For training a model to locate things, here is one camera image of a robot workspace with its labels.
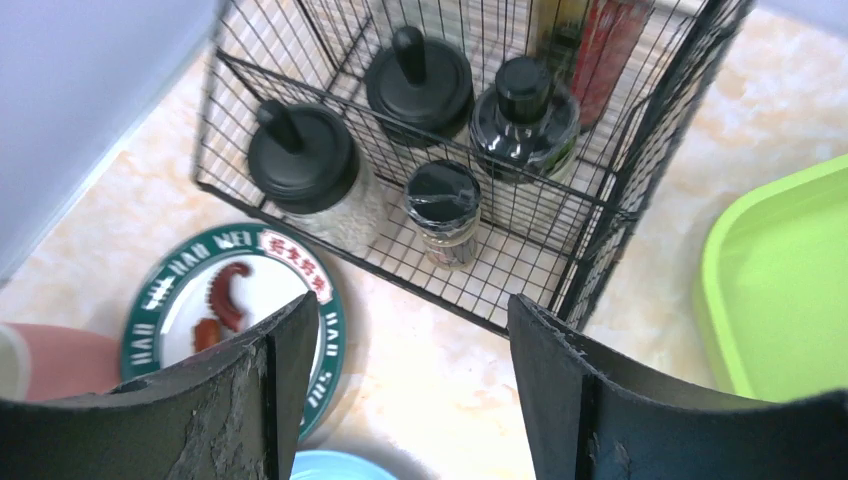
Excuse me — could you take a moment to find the blue plate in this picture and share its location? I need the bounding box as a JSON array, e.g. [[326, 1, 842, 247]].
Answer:
[[290, 450, 396, 480]]

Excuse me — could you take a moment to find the green-rimmed white plate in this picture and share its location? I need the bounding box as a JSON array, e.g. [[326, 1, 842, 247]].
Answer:
[[120, 223, 347, 439]]

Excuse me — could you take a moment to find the brown sauce bottle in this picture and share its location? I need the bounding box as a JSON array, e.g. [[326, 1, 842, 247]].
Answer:
[[528, 0, 652, 133]]

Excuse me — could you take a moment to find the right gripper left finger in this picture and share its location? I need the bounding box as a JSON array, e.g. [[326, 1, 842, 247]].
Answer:
[[1, 292, 319, 479]]

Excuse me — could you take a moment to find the small pepper grinder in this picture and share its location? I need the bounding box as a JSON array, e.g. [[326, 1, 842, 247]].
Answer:
[[404, 159, 482, 270]]

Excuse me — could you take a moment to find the green plastic basin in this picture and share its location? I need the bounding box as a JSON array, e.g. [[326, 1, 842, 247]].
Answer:
[[693, 156, 847, 402]]

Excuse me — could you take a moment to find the black wire rack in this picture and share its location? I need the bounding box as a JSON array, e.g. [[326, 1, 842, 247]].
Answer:
[[193, 1, 753, 335]]

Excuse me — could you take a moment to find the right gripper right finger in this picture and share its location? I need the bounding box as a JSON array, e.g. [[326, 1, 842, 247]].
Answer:
[[508, 294, 847, 479]]

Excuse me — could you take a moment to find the black-lid shaker jar back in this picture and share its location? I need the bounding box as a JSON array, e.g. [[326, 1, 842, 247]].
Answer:
[[365, 25, 475, 148]]

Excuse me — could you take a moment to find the pink mug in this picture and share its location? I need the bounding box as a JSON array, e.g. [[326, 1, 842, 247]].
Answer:
[[1, 323, 121, 402]]

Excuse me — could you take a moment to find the black-lid shaker jar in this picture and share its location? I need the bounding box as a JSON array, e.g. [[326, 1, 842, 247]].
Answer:
[[365, 25, 475, 148], [247, 99, 388, 256], [469, 56, 580, 224]]

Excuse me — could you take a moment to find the food on white plate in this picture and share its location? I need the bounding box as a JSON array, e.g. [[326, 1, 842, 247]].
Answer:
[[193, 262, 252, 353]]

